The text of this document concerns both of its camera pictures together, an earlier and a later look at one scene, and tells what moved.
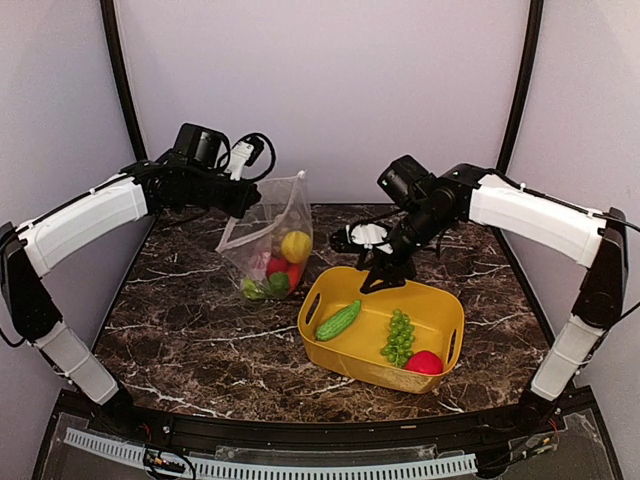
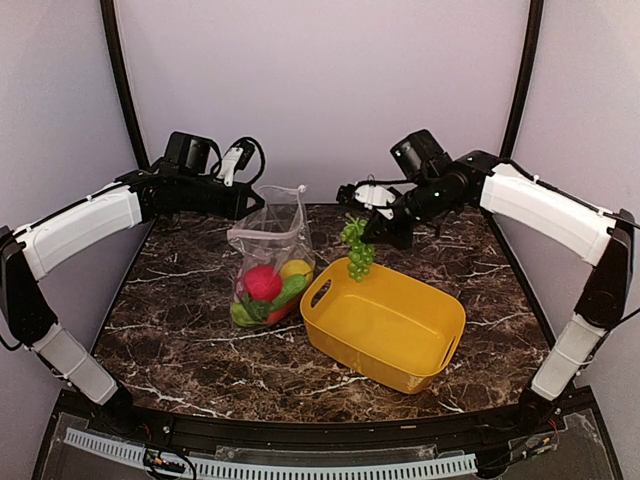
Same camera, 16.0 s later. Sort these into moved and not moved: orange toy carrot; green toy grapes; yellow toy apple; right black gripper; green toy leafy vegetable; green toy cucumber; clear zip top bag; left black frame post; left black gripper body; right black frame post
Moved: clear zip top bag; green toy cucumber; orange toy carrot; yellow toy apple; green toy grapes; right black gripper; green toy leafy vegetable
Not moved: right black frame post; left black frame post; left black gripper body
